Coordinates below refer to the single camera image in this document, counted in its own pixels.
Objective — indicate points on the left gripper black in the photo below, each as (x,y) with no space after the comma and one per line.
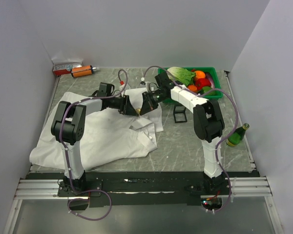
(125,107)

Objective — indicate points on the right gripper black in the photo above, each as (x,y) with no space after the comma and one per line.
(148,105)

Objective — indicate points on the white garment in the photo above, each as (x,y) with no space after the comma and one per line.
(108,136)

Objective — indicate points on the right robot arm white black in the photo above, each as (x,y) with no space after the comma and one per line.
(208,123)

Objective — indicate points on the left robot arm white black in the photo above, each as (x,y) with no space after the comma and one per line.
(68,129)

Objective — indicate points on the toy cabbage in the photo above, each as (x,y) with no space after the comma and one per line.
(181,74)

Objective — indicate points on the toy orange bell pepper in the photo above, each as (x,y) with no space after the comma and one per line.
(193,88)

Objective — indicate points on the toy red bell pepper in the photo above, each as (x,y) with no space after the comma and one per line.
(202,82)

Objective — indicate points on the toy green bell pepper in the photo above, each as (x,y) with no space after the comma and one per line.
(208,90)

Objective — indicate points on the toy orange fruit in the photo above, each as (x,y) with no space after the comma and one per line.
(199,75)

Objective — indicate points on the orange cylinder tool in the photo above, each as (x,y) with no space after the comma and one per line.
(83,71)

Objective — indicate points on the toy purple eggplant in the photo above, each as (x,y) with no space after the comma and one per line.
(209,77)

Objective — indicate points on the red white carton box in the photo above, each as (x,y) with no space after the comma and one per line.
(62,66)

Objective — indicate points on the green glass bottle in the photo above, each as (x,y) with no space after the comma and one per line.
(238,135)

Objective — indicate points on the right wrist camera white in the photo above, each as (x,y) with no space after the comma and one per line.
(144,83)

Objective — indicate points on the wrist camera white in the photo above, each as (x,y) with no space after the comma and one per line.
(144,83)
(124,85)

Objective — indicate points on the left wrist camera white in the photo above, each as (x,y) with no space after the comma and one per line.
(124,85)

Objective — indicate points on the small black frame stand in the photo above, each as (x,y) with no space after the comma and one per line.
(179,114)

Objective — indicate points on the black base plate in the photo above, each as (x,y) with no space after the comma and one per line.
(140,188)

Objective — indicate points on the aluminium rail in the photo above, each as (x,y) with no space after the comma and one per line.
(50,188)

